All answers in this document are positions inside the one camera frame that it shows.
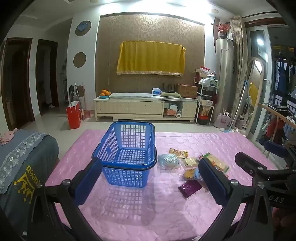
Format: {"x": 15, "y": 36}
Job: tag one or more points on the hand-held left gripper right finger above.
{"x": 214, "y": 183}

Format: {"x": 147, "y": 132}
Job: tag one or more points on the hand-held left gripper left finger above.
{"x": 89, "y": 182}

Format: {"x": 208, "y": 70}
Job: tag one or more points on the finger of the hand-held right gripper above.
{"x": 251, "y": 164}

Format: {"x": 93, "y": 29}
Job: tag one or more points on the light blue snack packet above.
{"x": 197, "y": 174}

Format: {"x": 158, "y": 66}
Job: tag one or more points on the green-edged cracker packet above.
{"x": 218, "y": 163}

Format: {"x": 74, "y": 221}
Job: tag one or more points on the purple snack packet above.
{"x": 188, "y": 188}

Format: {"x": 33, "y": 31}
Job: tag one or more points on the yellow snack packet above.
{"x": 188, "y": 173}

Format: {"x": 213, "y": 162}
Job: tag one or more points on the clear cracker packet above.
{"x": 190, "y": 161}

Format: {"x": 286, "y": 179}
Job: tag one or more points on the blue plastic basket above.
{"x": 129, "y": 167}

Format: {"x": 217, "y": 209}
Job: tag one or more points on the orange-yellow snack packet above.
{"x": 178, "y": 153}

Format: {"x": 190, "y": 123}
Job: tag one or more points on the light blue mesh snack pack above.
{"x": 167, "y": 162}

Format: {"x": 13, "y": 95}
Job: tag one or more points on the pink tote bag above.
{"x": 222, "y": 120}

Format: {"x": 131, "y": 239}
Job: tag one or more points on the pink quilted mat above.
{"x": 161, "y": 208}

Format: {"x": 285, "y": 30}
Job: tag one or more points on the red paper bag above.
{"x": 74, "y": 115}

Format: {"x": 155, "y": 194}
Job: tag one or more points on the white paper roll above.
{"x": 178, "y": 115}

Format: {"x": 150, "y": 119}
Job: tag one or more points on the blue-grey lace-trimmed cloth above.
{"x": 16, "y": 153}

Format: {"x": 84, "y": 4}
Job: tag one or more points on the cream television cabinet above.
{"x": 129, "y": 107}

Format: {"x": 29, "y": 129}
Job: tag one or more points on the white metal shelf rack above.
{"x": 202, "y": 92}

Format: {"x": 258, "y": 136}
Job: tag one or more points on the arched standing mirror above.
{"x": 247, "y": 76}

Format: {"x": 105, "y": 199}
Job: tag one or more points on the pile of oranges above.
{"x": 105, "y": 92}

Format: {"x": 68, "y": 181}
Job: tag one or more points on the pink cloth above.
{"x": 8, "y": 137}

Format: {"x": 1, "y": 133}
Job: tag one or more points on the cardboard box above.
{"x": 187, "y": 90}

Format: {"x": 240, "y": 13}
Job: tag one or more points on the hanging clothes rack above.
{"x": 283, "y": 74}

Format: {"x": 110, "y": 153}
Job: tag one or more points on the standing air conditioner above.
{"x": 225, "y": 69}

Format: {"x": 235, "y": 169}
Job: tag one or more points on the green folded cloth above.
{"x": 170, "y": 94}

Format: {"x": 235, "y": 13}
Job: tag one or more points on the black router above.
{"x": 168, "y": 89}

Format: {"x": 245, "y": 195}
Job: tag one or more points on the red and white box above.
{"x": 204, "y": 70}

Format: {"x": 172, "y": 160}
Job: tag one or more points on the patterned curtain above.
{"x": 239, "y": 58}

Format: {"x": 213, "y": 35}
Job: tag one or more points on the blue tissue box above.
{"x": 156, "y": 92}

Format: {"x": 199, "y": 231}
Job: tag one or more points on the dark wooden door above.
{"x": 7, "y": 81}

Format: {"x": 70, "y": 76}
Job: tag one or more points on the red flower vase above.
{"x": 223, "y": 29}

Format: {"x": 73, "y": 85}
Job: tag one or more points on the yellow fringed television cover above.
{"x": 150, "y": 56}

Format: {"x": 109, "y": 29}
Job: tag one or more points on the round brown wall disc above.
{"x": 79, "y": 59}

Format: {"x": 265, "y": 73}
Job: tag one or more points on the round blue wall plate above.
{"x": 82, "y": 27}

